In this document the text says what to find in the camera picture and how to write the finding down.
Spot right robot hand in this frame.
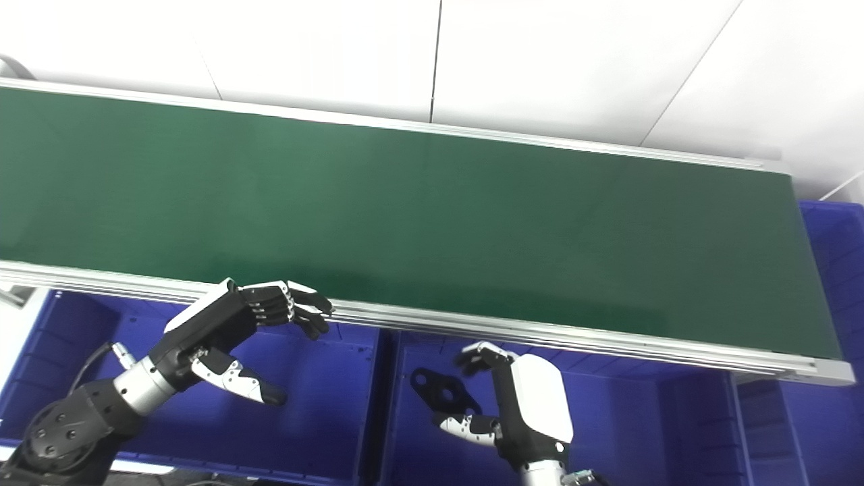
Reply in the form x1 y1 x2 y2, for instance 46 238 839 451
435 341 575 471

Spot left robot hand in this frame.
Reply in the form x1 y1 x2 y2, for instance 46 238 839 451
148 277 335 407

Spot black metal flange part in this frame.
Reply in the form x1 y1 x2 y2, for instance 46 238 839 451
410 368 484 418

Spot green conveyor belt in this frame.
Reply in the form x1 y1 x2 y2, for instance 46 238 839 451
0 88 843 360
0 76 857 387

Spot blue plastic bin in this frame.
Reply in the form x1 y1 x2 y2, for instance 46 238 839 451
378 329 751 486
732 200 864 486
0 289 385 486

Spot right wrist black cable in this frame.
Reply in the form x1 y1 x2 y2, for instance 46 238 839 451
560 469 610 486

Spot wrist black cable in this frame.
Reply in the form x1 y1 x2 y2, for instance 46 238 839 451
67 342 137 399
560 469 610 486

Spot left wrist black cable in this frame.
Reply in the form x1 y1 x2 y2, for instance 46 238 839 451
67 342 137 399

